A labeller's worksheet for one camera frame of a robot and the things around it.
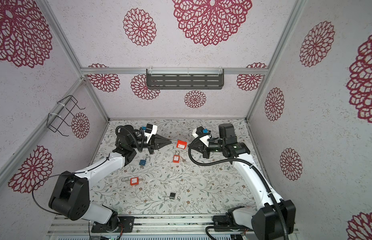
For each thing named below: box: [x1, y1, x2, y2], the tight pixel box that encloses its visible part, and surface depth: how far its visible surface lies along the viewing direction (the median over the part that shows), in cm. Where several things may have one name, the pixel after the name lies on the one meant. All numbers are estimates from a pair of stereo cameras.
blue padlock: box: [139, 159, 147, 166], surface depth 97 cm
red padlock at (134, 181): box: [130, 177, 139, 186], surface depth 89 cm
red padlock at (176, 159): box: [173, 155, 180, 164], surface depth 99 cm
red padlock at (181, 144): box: [176, 139, 188, 150], surface depth 70 cm
